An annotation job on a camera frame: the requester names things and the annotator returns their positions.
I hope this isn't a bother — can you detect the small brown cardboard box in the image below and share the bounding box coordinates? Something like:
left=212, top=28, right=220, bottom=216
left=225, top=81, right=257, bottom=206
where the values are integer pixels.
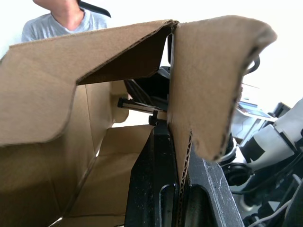
left=0, top=15, right=278, bottom=227

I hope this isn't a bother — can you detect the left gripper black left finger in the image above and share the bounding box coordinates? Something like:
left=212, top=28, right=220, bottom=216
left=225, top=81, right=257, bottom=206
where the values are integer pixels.
left=125, top=118, right=185, bottom=227

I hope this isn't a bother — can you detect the black curved strap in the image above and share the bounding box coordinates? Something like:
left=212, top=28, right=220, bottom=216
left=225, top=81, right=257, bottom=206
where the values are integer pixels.
left=77, top=0, right=112, bottom=18

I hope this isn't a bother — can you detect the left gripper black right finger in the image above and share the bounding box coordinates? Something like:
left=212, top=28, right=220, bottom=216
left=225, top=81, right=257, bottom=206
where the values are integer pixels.
left=186, top=141, right=245, bottom=227

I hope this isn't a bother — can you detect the person in grey T-shirt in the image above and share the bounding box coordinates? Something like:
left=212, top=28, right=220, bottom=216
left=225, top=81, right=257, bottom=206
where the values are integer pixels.
left=21, top=0, right=109, bottom=43

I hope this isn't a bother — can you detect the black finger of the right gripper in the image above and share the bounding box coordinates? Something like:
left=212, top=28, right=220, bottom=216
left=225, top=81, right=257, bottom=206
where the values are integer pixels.
left=167, top=33, right=176, bottom=71
left=123, top=79, right=154, bottom=106

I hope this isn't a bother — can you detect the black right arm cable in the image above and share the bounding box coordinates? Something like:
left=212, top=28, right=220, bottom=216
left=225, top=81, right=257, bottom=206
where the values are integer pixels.
left=243, top=53, right=261, bottom=74

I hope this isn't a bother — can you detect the thin white cable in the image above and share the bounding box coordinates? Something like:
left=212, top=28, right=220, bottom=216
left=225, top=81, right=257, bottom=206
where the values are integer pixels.
left=246, top=196, right=299, bottom=227

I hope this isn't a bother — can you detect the dark robot torso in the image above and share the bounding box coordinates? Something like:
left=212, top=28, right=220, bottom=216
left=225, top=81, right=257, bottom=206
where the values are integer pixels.
left=222, top=163, right=303, bottom=227

